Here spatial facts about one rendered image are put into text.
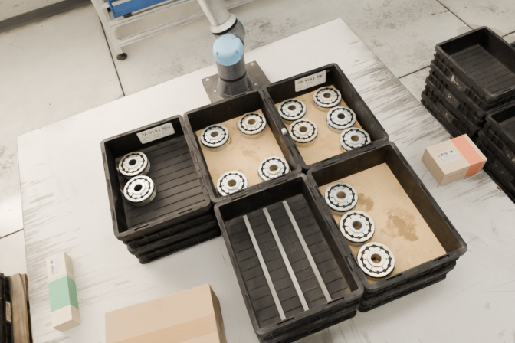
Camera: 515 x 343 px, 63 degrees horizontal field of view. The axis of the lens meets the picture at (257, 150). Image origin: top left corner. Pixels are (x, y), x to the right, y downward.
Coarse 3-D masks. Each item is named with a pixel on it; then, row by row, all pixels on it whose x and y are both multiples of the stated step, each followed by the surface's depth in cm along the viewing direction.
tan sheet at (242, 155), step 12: (228, 120) 159; (264, 132) 153; (228, 144) 152; (240, 144) 151; (252, 144) 151; (264, 144) 150; (276, 144) 150; (204, 156) 150; (216, 156) 149; (228, 156) 149; (240, 156) 148; (252, 156) 148; (264, 156) 147; (216, 168) 146; (228, 168) 146; (240, 168) 145; (252, 168) 144; (216, 180) 143; (252, 180) 142
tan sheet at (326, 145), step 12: (300, 96) 162; (312, 96) 161; (312, 108) 158; (312, 120) 154; (324, 120) 154; (324, 132) 150; (324, 144) 147; (336, 144) 147; (312, 156) 145; (324, 156) 144
